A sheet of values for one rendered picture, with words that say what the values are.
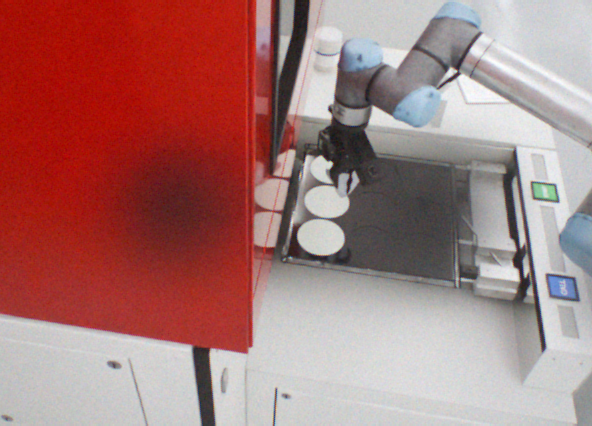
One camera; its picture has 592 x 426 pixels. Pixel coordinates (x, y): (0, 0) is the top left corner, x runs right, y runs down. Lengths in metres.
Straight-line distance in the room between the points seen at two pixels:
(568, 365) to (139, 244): 0.86
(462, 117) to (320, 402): 0.77
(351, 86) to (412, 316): 0.51
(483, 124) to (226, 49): 1.19
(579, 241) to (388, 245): 0.45
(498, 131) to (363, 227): 0.44
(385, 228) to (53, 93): 0.96
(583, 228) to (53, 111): 0.79
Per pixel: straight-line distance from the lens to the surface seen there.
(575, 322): 1.29
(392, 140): 1.56
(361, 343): 1.30
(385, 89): 1.09
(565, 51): 3.98
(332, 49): 1.65
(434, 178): 1.53
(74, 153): 0.60
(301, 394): 1.31
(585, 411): 2.00
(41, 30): 0.53
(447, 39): 1.11
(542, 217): 1.44
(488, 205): 1.53
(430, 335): 1.34
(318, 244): 1.33
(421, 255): 1.36
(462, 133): 1.57
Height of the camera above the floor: 1.92
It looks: 46 degrees down
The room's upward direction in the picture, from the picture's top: 3 degrees clockwise
